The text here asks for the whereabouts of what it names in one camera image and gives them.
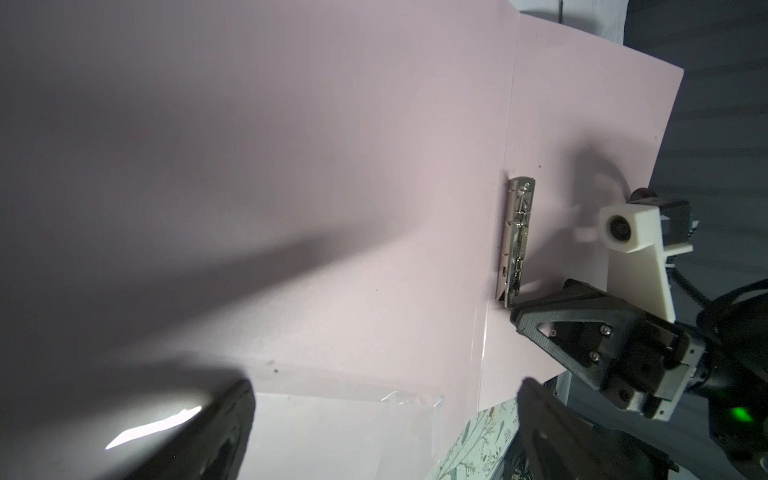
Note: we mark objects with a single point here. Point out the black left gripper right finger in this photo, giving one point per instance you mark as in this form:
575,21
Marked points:
560,444

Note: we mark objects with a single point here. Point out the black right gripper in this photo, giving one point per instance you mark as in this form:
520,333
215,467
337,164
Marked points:
645,369

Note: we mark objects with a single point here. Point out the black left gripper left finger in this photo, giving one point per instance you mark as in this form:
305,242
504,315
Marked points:
212,445

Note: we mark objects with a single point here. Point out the pink file folder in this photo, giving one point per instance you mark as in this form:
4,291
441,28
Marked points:
307,195

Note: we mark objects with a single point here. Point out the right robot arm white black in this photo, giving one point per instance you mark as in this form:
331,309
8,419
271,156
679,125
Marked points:
735,326

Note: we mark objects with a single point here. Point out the floral patterned table mat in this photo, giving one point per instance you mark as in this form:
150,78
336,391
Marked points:
479,451

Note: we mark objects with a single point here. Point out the printed paper sheets right back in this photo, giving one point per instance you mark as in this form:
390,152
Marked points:
603,18

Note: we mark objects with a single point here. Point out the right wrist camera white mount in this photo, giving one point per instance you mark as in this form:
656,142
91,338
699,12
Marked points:
643,237

